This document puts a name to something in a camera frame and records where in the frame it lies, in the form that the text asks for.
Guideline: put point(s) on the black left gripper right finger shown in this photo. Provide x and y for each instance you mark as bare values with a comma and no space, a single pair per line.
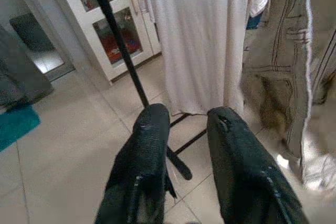
241,171

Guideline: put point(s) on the plain white t-shirt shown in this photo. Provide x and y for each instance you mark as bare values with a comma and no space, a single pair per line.
199,37

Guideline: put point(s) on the white glass-door cabinet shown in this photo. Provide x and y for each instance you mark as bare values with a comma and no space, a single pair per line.
86,32

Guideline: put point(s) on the dark grey curtain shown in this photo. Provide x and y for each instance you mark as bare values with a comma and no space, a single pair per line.
21,77

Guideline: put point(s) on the teal floor mat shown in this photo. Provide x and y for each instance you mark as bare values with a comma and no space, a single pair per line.
15,127

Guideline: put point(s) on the black clothes rack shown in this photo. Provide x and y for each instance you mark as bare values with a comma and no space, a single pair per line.
123,43

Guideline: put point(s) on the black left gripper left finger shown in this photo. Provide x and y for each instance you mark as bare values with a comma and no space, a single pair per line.
141,161

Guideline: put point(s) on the blue denim garment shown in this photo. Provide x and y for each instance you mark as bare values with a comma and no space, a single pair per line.
253,22

